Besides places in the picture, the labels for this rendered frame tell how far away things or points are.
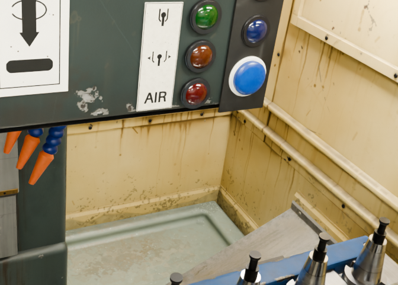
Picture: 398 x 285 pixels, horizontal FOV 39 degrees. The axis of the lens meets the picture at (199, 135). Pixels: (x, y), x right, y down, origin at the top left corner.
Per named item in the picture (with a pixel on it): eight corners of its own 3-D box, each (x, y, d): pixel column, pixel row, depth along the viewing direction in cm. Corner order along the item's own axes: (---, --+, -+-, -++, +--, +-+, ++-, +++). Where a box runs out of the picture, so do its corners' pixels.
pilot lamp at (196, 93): (207, 106, 46) (211, 81, 45) (183, 108, 45) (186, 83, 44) (204, 103, 47) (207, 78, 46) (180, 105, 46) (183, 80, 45)
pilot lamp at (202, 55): (212, 70, 45) (217, 44, 44) (188, 71, 44) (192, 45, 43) (209, 67, 45) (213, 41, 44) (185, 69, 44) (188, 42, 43)
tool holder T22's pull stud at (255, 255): (254, 270, 72) (259, 249, 71) (259, 279, 71) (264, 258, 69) (242, 271, 72) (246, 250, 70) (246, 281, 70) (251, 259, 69)
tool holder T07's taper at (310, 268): (313, 280, 82) (324, 244, 79) (329, 302, 78) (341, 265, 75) (286, 284, 81) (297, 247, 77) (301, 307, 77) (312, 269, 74)
